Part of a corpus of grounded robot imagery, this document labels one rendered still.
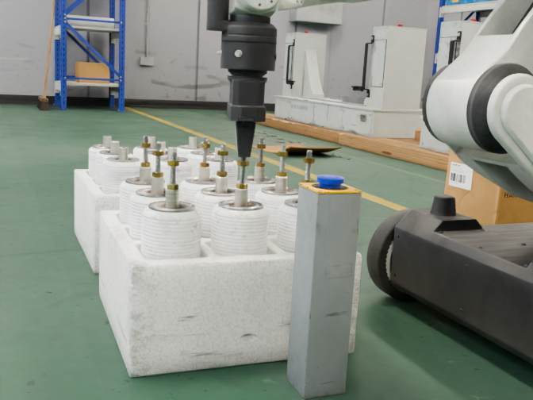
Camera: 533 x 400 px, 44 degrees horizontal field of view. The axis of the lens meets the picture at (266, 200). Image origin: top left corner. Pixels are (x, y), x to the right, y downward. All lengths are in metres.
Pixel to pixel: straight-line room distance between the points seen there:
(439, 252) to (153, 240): 0.54
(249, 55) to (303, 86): 4.66
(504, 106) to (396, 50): 3.42
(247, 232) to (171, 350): 0.22
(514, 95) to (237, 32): 0.43
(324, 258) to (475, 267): 0.34
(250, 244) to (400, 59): 3.50
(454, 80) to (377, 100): 3.36
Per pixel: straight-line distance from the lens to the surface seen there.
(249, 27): 1.04
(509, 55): 1.13
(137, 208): 1.16
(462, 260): 1.23
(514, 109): 1.08
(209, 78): 7.70
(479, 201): 2.10
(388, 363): 1.17
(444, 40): 3.95
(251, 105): 1.04
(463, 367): 1.21
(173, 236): 1.04
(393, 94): 4.48
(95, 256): 1.55
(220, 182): 1.20
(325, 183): 0.95
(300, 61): 5.68
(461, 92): 1.10
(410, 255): 1.35
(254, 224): 1.07
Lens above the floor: 0.48
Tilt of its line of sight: 11 degrees down
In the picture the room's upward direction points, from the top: 3 degrees clockwise
